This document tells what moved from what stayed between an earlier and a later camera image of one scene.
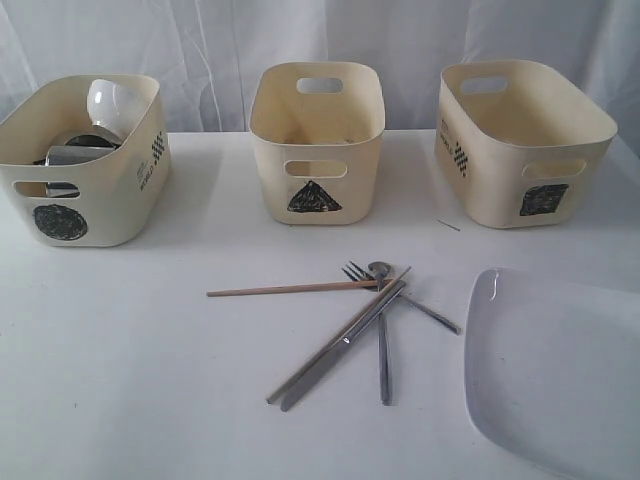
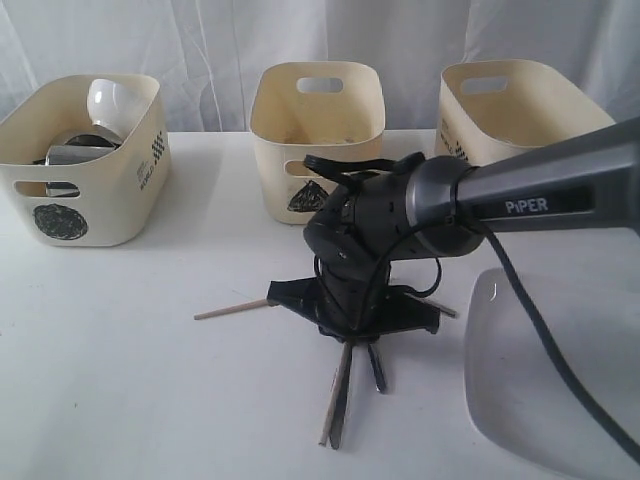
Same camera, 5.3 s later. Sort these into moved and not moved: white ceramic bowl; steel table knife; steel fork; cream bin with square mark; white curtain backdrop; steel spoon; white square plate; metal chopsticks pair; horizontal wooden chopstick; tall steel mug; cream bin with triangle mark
Moved: steel fork; steel spoon; horizontal wooden chopstick; metal chopsticks pair; steel table knife
Not moved: tall steel mug; cream bin with triangle mark; cream bin with square mark; white curtain backdrop; white square plate; white ceramic bowl
